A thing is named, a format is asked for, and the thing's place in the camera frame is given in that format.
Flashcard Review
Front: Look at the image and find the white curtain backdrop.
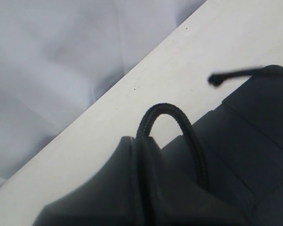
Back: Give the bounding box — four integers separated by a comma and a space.
0, 0, 203, 186

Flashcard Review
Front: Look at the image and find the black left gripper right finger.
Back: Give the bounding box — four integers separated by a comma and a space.
138, 137, 248, 226

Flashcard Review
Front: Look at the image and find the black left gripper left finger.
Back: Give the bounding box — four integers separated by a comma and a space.
34, 137, 144, 226

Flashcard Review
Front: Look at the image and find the black plastic carrying case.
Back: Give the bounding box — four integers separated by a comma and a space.
160, 65, 283, 226

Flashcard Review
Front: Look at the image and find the black cord with loop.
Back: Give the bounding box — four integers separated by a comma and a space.
135, 65, 283, 196

